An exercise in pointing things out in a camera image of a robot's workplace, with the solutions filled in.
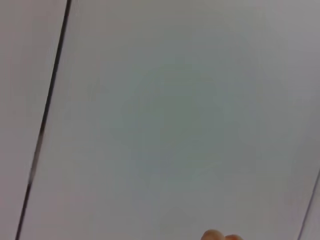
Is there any orange cream striped bread roll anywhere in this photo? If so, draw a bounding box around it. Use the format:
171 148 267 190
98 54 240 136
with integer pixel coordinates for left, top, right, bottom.
200 229 248 240

